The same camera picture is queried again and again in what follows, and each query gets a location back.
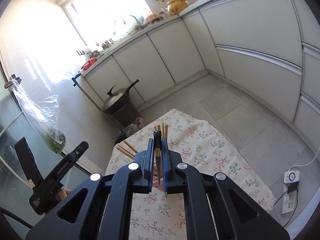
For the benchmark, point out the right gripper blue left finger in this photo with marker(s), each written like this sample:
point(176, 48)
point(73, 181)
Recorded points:
point(143, 175)

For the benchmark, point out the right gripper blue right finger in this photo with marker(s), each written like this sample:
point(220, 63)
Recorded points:
point(173, 183)

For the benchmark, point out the black chopstick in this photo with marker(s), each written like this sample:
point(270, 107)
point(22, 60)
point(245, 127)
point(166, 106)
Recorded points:
point(157, 140)

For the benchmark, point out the kitchen faucet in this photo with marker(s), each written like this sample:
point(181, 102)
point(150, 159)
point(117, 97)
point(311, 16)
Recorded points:
point(138, 24)

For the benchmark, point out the white kitchen cabinets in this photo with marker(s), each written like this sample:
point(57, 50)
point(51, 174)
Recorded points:
point(268, 47)

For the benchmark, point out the person's hand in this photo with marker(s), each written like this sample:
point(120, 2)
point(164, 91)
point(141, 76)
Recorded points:
point(64, 193)

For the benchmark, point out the pink perforated utensil holder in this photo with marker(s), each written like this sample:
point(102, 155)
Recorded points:
point(158, 184)

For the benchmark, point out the wooden chopstick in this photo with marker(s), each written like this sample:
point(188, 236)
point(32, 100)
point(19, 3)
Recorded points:
point(166, 131)
point(157, 127)
point(130, 146)
point(125, 152)
point(163, 130)

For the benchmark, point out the floral tablecloth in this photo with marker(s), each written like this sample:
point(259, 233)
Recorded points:
point(222, 197)

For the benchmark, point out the crumpled plastic bag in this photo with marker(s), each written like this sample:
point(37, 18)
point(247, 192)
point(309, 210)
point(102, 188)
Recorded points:
point(134, 127)

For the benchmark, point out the dark brown bin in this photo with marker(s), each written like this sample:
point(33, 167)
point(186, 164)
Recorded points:
point(125, 113)

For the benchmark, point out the black wok with lid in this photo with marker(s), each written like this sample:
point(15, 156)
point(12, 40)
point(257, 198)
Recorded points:
point(116, 100)

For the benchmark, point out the plastic bag of greens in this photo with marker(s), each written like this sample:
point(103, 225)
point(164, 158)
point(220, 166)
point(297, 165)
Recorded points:
point(41, 115)

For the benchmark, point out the red basket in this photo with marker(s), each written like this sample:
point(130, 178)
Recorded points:
point(88, 64)

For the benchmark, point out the white power strip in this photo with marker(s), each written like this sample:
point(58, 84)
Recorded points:
point(291, 181)

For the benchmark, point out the brown clay pot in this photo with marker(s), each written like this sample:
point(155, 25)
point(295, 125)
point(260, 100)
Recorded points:
point(174, 7)

